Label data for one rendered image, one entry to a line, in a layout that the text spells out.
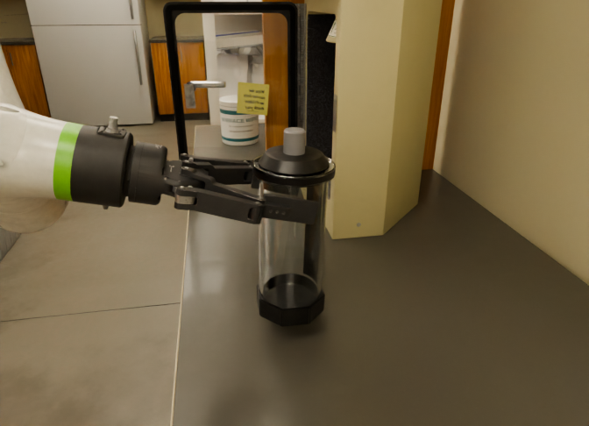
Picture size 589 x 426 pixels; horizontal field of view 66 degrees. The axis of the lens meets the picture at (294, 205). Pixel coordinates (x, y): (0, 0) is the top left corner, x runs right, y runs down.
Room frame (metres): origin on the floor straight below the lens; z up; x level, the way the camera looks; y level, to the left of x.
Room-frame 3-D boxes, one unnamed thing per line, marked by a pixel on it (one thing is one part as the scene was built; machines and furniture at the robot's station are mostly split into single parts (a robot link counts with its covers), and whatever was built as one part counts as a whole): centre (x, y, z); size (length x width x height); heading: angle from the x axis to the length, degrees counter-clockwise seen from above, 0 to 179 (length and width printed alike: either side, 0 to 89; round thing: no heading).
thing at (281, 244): (0.56, 0.00, 1.09); 0.11 x 0.11 x 0.21
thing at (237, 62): (1.13, 0.14, 1.19); 0.30 x 0.01 x 0.40; 93
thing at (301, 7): (1.13, -0.02, 1.19); 0.03 x 0.02 x 0.39; 10
